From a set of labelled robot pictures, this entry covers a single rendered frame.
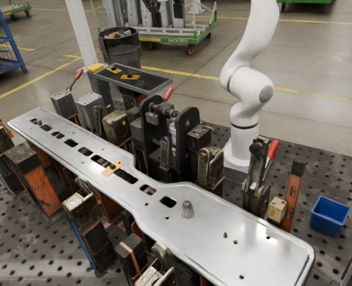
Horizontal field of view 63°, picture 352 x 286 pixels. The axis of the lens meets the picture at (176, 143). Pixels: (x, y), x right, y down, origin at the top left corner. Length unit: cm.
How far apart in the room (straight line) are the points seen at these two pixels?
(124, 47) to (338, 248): 299
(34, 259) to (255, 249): 85
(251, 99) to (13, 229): 111
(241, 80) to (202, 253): 62
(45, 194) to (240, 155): 85
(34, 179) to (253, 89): 90
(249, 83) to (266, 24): 20
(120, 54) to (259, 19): 266
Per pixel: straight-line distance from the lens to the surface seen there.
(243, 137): 123
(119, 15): 568
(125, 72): 134
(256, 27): 108
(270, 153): 84
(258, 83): 105
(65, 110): 153
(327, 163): 152
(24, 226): 145
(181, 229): 81
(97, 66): 147
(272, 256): 78
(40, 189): 129
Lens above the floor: 166
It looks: 37 degrees down
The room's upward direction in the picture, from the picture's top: 7 degrees counter-clockwise
